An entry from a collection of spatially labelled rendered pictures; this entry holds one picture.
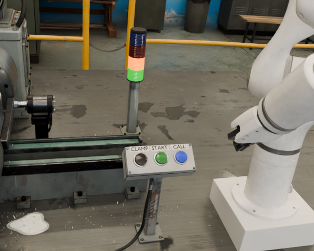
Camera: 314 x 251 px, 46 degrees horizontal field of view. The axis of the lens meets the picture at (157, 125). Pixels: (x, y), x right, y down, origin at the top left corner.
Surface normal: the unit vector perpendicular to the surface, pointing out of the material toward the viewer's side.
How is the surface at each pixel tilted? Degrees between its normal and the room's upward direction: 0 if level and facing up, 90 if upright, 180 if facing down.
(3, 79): 90
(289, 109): 112
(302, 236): 90
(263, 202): 89
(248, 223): 3
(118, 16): 90
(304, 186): 0
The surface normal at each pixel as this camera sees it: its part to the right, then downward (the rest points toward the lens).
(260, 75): -0.63, 0.18
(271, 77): -0.27, 0.26
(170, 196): 0.10, -0.87
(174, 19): 0.22, 0.50
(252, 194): -0.80, 0.22
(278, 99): -0.95, 0.11
